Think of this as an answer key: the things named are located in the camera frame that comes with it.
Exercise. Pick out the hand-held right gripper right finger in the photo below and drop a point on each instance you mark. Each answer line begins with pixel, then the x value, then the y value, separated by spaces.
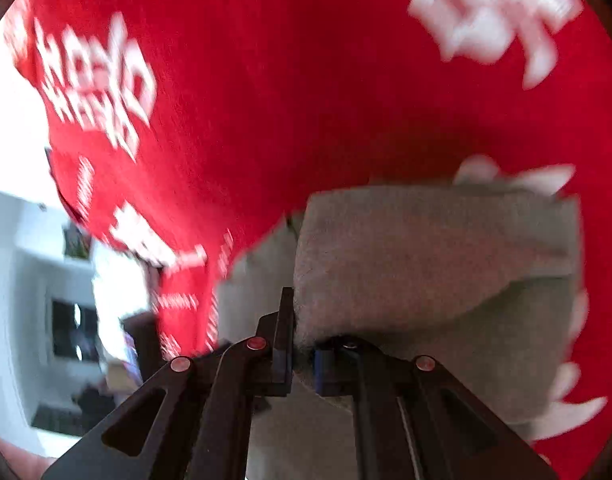
pixel 323 367

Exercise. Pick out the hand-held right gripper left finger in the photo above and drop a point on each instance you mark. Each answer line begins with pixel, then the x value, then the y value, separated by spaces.
pixel 287 366

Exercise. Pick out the grey fleece garment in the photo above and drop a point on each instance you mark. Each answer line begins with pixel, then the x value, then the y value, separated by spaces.
pixel 411 260

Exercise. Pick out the dark screen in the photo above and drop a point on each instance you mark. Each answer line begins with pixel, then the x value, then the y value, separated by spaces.
pixel 68 330

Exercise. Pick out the small dark green object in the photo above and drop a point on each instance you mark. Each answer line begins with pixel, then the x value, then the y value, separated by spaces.
pixel 77 242

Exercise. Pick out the red printed blanket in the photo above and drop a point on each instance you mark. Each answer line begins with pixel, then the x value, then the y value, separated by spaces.
pixel 286 85

